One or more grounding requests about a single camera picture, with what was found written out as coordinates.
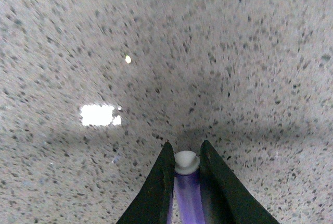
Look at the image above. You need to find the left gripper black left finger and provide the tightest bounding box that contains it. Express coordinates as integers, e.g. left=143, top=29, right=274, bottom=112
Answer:
left=117, top=142, right=175, bottom=224

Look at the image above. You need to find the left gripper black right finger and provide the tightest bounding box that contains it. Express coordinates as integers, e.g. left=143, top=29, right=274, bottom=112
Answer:
left=199, top=140, right=278, bottom=224

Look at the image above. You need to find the purple marker pen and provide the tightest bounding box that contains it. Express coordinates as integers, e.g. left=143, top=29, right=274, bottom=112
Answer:
left=166, top=151, right=205, bottom=223

